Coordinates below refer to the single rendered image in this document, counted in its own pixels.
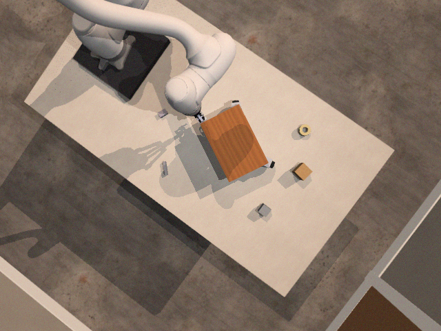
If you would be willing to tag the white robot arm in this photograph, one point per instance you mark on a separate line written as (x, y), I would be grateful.
(209, 57)

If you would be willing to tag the beige roll of masking tape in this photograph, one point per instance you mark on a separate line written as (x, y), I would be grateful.
(307, 128)

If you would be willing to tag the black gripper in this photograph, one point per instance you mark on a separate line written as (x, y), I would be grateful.
(199, 116)

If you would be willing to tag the brown cube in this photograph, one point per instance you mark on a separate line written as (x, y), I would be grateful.
(302, 171)

